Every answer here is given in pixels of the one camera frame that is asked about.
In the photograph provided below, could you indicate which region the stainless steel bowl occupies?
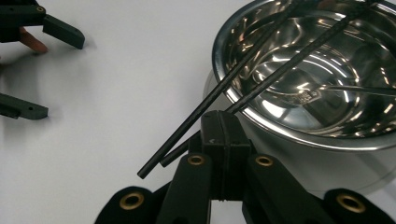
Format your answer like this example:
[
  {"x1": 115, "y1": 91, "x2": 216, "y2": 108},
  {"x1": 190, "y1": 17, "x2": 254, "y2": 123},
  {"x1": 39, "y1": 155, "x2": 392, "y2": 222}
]
[{"x1": 203, "y1": 0, "x2": 396, "y2": 198}]

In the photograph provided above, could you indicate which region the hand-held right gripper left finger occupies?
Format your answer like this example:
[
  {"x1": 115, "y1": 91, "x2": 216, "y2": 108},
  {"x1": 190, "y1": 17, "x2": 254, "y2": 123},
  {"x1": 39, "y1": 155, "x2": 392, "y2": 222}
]
[{"x1": 188, "y1": 110, "x2": 226, "y2": 201}]

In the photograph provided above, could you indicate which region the black chopstick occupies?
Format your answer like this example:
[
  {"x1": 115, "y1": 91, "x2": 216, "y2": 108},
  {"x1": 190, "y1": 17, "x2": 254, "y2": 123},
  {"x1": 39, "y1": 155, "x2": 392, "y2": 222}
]
[
  {"x1": 136, "y1": 0, "x2": 316, "y2": 180},
  {"x1": 159, "y1": 0, "x2": 378, "y2": 169}
]

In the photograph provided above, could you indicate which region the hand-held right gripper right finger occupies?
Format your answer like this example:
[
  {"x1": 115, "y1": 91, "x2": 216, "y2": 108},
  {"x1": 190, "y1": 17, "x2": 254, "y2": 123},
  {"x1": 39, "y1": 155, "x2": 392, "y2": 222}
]
[{"x1": 221, "y1": 110, "x2": 254, "y2": 201}]

